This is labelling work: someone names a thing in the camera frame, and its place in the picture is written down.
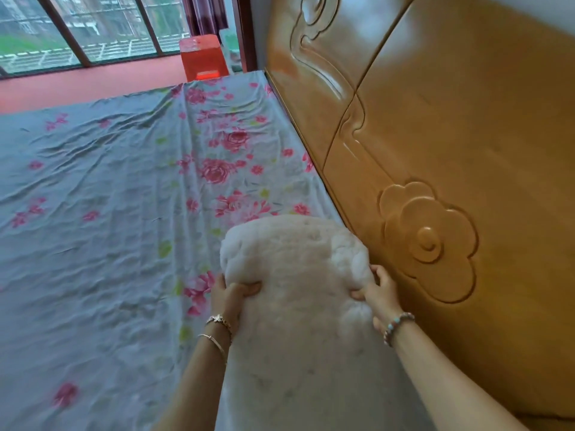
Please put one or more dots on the bed with floral sheet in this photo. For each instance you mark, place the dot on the bed with floral sheet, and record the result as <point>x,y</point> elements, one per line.
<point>90,264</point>

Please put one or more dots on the person's right hand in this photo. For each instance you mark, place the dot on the person's right hand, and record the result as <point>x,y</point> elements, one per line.
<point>384,300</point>

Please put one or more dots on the person's left forearm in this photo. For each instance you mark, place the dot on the person's left forearm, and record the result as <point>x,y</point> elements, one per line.
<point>197,390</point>

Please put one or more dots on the dark-framed glass window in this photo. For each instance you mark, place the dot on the dark-framed glass window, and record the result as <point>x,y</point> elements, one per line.
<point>112,22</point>

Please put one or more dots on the person's right forearm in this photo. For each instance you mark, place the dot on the person's right forearm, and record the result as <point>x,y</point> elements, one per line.
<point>449,390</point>

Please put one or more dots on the thin silver bangle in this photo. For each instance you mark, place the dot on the thin silver bangle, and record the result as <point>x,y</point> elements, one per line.
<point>213,341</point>

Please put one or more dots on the red plastic stool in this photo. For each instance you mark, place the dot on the red plastic stool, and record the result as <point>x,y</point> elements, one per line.
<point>204,58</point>

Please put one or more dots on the red-brown wooden wall trim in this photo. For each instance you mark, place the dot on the red-brown wooden wall trim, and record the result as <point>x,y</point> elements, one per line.
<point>245,31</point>

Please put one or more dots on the white fluffy pillow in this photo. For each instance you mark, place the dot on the white fluffy pillow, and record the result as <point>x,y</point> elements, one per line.
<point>305,332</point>

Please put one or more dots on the person's left hand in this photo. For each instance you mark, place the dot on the person's left hand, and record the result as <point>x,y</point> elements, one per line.
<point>227,302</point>

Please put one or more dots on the wooden bed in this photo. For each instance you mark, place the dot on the wooden bed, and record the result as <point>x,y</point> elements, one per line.
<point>471,130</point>

